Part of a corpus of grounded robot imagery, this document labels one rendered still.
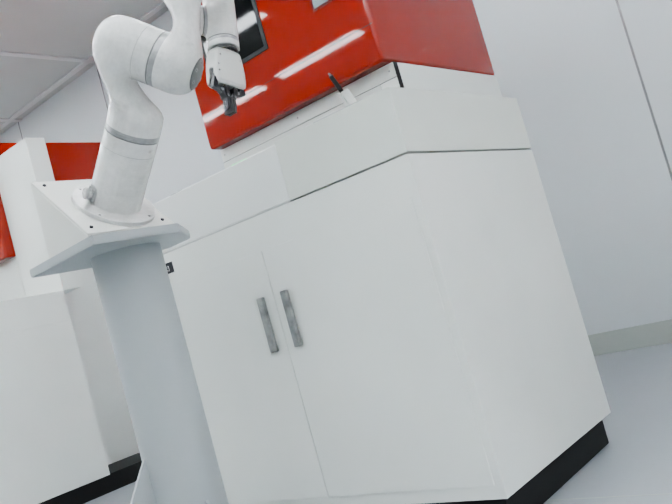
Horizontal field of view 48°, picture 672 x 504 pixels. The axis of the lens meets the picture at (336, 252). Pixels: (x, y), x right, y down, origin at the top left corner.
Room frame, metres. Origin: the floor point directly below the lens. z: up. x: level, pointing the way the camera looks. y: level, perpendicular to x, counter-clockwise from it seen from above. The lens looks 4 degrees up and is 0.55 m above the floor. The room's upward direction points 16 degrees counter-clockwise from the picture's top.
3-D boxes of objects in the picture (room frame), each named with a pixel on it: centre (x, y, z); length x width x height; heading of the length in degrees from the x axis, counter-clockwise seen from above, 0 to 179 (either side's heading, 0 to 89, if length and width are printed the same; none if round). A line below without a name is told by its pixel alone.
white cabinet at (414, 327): (2.12, -0.01, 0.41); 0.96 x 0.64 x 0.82; 51
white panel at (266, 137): (2.55, -0.01, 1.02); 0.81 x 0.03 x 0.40; 51
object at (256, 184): (2.01, 0.26, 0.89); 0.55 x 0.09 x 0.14; 51
